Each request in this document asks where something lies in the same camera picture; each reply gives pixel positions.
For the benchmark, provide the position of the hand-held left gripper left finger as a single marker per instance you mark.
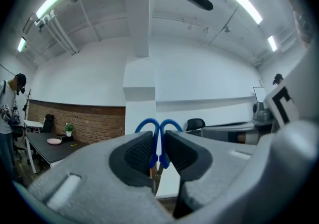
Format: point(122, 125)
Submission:
point(94, 180)

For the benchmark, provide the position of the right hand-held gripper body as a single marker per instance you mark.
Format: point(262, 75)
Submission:
point(294, 168)

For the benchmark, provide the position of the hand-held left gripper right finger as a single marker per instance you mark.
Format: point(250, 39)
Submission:
point(211, 168)

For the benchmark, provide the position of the black office chair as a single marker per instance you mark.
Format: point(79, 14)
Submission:
point(47, 123)
point(195, 124)

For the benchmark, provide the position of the black box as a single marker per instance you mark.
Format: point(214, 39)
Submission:
point(67, 139)

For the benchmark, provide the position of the black desk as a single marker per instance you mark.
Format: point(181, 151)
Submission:
point(52, 152)

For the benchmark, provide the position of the pink bowl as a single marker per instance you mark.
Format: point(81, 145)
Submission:
point(54, 141)

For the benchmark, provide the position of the small potted plant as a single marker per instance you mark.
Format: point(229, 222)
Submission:
point(69, 129)

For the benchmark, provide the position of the grey chair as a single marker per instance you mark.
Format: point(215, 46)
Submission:
point(261, 113)

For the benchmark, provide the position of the whiteboard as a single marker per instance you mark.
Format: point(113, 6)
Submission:
point(260, 94)

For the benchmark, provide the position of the small white table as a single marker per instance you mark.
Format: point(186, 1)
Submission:
point(33, 124)

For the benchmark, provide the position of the black coat rack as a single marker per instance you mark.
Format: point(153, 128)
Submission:
point(27, 103)

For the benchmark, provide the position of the short ceiling tube light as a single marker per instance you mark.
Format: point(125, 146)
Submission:
point(272, 43)
point(21, 44)

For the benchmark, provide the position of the white ceiling pipes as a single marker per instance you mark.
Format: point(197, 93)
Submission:
point(59, 35)

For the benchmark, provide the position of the long ceiling tube light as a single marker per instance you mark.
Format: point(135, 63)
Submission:
point(245, 6)
point(53, 0)

